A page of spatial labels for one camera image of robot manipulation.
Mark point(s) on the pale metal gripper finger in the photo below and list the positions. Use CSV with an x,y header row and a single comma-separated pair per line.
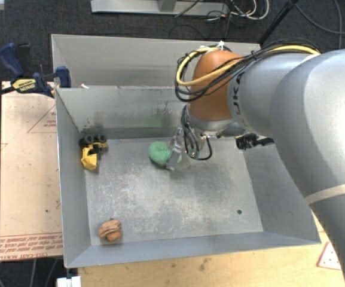
x,y
186,162
174,155

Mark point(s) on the green round sponge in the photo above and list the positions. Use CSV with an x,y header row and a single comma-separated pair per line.
x,y
158,154

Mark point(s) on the grey metal bin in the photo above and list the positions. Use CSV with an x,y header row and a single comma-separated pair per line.
x,y
166,196

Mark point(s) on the yellow and black toy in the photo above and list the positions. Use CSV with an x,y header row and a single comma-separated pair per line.
x,y
90,158

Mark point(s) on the brown toy burger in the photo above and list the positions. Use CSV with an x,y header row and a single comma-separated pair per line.
x,y
110,230

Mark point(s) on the brown cardboard board, red print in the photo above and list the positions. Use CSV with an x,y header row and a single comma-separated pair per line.
x,y
25,175

